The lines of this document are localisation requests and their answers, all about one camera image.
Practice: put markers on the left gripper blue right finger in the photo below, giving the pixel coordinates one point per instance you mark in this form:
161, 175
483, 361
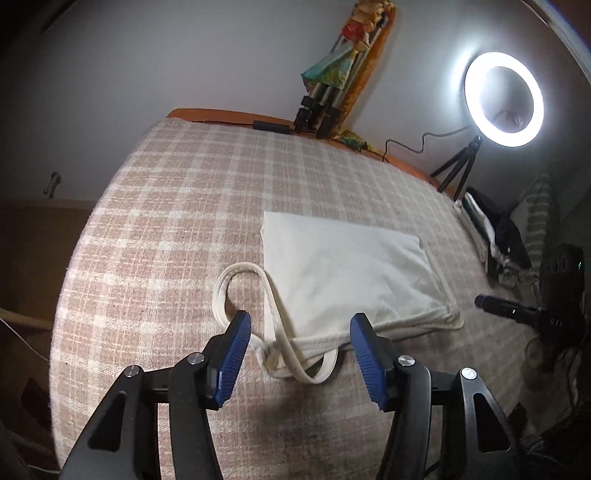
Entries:
477, 441

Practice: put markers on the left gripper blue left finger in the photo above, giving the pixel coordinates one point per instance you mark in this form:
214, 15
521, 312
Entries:
120, 439

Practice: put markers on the stack of folded clothes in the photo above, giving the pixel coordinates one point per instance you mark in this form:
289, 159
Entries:
496, 266

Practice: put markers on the black folded garment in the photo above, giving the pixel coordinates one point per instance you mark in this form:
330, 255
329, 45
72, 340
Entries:
507, 236

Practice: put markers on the green white striped pillow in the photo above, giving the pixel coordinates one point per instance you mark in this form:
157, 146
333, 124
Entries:
537, 217

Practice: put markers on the colourful patterned scarf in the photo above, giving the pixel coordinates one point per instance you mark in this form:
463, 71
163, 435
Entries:
365, 14

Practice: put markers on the white ring light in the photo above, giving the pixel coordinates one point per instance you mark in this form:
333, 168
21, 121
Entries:
504, 99

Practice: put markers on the metal wall hook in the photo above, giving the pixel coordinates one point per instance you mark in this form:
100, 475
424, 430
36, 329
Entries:
54, 182

